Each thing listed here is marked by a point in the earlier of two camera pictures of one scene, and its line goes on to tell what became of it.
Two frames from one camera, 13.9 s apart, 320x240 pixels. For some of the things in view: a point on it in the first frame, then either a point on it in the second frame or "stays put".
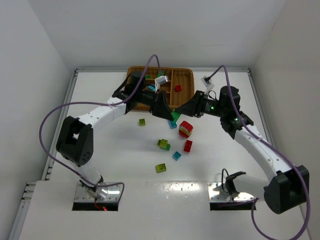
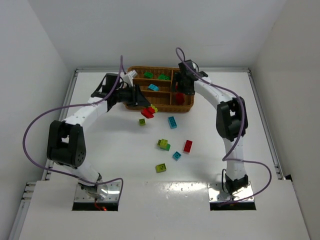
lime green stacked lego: (163, 144) stays put
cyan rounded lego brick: (152, 88) stays put
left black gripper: (155, 102) → (135, 95)
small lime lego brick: (142, 122) stays put
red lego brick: (188, 146) stays put
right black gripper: (197, 104) → (182, 87)
